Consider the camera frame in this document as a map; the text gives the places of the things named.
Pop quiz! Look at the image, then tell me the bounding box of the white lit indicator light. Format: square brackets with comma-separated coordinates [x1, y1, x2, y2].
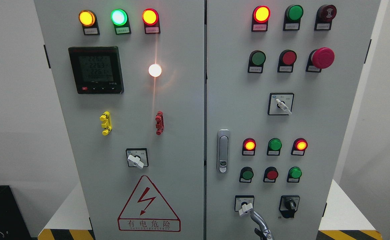
[148, 64, 162, 78]

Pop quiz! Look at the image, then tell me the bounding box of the red lit light lower right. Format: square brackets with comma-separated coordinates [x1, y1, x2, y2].
[291, 138, 308, 156]

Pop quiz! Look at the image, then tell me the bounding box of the red push button second row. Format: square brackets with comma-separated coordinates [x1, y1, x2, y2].
[277, 50, 297, 73]

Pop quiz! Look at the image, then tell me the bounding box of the grey cabinet door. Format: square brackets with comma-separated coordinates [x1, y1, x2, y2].
[34, 0, 205, 240]
[205, 0, 381, 240]

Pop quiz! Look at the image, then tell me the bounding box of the white-lever selector switch lower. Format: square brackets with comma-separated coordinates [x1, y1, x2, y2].
[234, 195, 254, 217]

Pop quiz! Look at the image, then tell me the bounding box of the red electric hazard warning sign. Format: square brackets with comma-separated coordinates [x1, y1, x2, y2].
[118, 175, 180, 232]

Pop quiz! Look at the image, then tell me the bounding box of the white platform with hazard stripes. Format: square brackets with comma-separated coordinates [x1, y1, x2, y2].
[37, 181, 382, 240]

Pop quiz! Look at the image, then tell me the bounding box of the green light lower middle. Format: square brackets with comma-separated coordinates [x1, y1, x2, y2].
[267, 138, 282, 156]

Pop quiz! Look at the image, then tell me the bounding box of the silver door handle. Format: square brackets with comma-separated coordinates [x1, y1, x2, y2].
[216, 129, 230, 173]

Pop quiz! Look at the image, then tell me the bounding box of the green push button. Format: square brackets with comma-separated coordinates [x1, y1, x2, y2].
[239, 166, 254, 183]
[283, 5, 304, 31]

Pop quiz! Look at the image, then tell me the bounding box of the red lit light lower left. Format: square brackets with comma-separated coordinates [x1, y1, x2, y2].
[242, 138, 256, 156]

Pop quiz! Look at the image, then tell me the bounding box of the green light button lower right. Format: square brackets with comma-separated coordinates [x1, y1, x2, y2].
[287, 167, 303, 183]

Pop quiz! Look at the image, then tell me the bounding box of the green push button top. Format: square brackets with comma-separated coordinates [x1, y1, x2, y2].
[283, 5, 304, 31]

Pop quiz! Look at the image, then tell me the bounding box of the grey left cabinet door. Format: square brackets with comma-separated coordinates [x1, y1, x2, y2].
[34, 0, 205, 240]

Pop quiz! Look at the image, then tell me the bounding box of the green lit indicator light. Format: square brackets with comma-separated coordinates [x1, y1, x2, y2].
[111, 9, 131, 35]

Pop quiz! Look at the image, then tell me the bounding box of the black knob selector switch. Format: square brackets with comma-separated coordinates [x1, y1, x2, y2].
[279, 195, 300, 219]

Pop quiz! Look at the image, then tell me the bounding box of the black box lower left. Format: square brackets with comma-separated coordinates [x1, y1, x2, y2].
[0, 185, 31, 240]

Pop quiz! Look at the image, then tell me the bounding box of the red emergency stop mushroom button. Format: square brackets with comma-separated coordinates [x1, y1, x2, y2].
[306, 47, 335, 73]

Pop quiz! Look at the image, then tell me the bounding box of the green push button lower left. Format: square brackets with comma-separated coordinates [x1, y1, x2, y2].
[239, 166, 254, 183]

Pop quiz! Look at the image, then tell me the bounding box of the left door selector switch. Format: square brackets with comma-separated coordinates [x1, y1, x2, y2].
[125, 148, 149, 169]

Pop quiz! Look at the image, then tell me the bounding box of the black digital power meter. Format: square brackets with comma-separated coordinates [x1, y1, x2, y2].
[68, 46, 124, 94]

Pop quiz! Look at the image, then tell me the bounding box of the red lit indicator light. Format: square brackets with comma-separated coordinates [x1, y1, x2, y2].
[142, 8, 161, 34]

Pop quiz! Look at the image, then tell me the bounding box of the white-lever selector switch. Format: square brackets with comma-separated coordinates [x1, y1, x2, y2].
[234, 195, 254, 217]
[268, 93, 294, 115]

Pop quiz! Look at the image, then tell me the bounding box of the amber indicator light top left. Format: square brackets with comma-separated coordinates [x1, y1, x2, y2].
[79, 10, 100, 35]

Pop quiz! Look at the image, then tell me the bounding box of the red push button lower middle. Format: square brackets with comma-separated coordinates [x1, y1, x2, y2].
[263, 167, 279, 183]

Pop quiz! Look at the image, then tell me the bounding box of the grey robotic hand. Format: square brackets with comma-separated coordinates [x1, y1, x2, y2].
[250, 210, 274, 240]

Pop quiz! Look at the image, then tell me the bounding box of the green push button second row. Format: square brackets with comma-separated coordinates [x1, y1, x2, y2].
[247, 50, 266, 73]

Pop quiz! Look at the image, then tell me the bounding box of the white-lever selector switch upper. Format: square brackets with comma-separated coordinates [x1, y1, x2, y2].
[268, 93, 294, 115]

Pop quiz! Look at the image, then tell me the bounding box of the red lit light right door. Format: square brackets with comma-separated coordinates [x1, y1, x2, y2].
[251, 5, 271, 32]

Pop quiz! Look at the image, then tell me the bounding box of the grey right cabinet door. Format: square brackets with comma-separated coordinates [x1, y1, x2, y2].
[205, 0, 381, 240]

